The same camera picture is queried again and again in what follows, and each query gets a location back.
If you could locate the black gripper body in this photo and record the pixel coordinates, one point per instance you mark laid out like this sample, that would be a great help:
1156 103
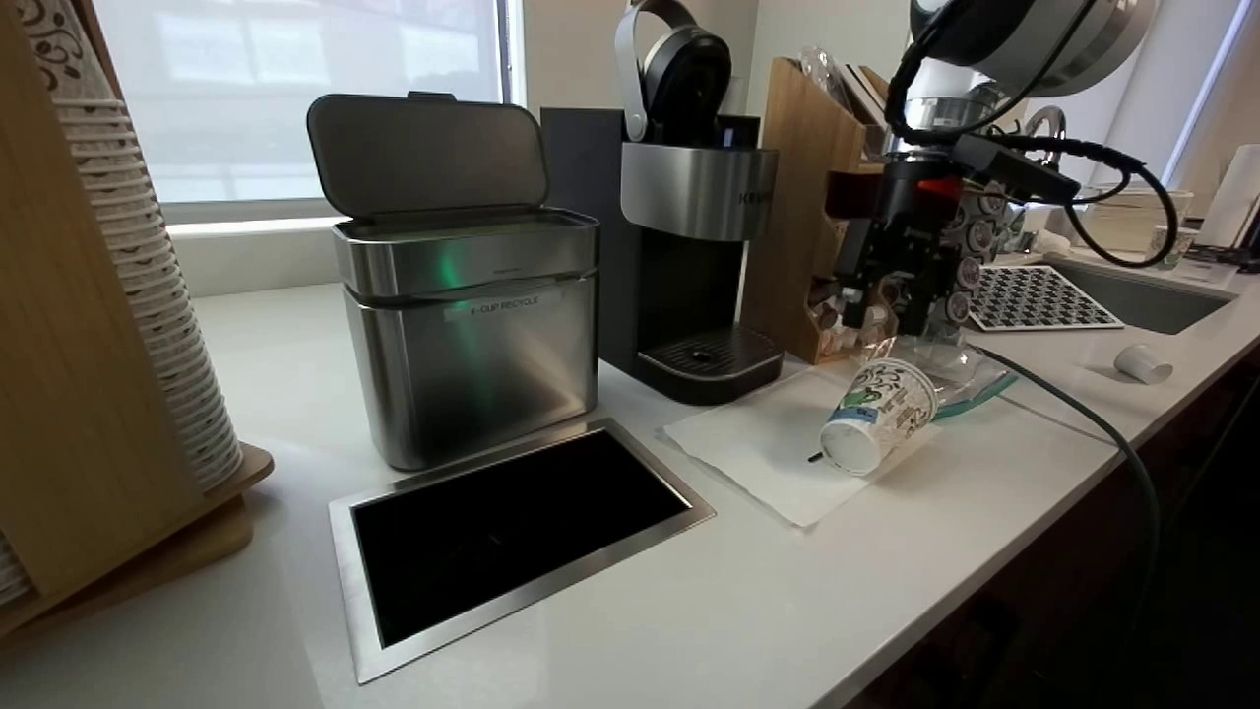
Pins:
906 219

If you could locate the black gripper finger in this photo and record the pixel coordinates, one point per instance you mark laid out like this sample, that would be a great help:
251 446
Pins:
927 302
854 305

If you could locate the printed paper coffee cups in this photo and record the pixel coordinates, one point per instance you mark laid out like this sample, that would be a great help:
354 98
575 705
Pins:
873 418

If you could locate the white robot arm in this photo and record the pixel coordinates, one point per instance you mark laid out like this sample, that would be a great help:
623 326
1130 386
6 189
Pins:
1038 43

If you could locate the white paper napkin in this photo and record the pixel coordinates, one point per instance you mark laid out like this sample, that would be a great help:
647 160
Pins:
748 454

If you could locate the black silver coffee machine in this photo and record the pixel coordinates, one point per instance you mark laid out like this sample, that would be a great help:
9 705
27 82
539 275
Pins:
692 198

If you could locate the clear zip plastic bag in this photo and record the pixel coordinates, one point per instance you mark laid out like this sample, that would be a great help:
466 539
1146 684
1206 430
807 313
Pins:
976 380

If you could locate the wooden knife block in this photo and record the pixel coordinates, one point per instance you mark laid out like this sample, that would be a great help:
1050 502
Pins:
793 172

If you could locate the paper packets stack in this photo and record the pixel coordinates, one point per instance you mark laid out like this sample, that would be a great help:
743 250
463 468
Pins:
848 90

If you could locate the chrome faucet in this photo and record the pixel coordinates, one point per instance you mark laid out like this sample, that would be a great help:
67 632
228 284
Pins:
1050 119

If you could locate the small white cylinder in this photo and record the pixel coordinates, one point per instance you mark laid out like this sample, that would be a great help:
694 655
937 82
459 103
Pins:
1142 363

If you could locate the steel sink basin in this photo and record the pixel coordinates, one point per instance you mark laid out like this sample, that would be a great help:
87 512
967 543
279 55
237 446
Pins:
1156 302

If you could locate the dark counter base cabinet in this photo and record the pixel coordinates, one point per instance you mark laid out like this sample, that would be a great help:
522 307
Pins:
1050 632

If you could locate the stainless steel trash bin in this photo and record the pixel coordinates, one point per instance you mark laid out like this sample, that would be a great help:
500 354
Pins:
466 354

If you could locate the steel framed counter opening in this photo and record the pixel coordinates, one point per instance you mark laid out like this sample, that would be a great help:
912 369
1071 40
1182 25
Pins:
512 526

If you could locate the bright window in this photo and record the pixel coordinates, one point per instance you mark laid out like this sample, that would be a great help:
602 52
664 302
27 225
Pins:
299 90

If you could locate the tall paper cup stack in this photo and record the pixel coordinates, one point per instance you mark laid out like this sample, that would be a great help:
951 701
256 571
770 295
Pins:
159 302

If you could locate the wooden cup dispenser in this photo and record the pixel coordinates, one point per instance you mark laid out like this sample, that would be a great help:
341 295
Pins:
81 395

